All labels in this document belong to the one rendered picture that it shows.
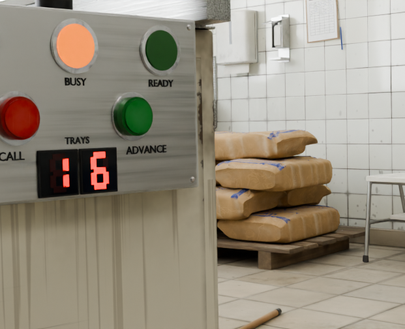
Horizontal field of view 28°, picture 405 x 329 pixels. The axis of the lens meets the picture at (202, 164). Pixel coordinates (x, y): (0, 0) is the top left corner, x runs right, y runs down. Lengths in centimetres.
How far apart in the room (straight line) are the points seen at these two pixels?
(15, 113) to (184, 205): 20
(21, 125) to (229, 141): 397
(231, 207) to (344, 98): 117
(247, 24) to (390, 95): 109
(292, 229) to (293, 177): 27
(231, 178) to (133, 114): 368
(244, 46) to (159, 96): 469
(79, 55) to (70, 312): 20
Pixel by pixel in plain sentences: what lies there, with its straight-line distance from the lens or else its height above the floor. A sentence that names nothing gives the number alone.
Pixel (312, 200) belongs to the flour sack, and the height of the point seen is 28.
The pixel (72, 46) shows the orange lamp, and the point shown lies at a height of 81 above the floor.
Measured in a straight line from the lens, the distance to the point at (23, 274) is 63.
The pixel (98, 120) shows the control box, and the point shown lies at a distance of 62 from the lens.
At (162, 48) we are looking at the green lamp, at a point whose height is 81.
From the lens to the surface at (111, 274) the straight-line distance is 67.
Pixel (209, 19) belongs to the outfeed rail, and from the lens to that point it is 70.
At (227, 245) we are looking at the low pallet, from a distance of 431.
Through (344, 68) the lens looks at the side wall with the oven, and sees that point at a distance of 503.
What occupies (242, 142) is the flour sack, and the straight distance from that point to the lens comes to 447.
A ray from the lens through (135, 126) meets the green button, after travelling 63.
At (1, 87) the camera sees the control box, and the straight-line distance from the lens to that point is 58.
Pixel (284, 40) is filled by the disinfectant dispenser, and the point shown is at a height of 125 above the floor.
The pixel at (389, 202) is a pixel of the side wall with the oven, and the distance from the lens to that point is 490.
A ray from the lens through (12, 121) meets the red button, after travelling 57.
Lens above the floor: 75
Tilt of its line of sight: 3 degrees down
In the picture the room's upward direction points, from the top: 1 degrees counter-clockwise
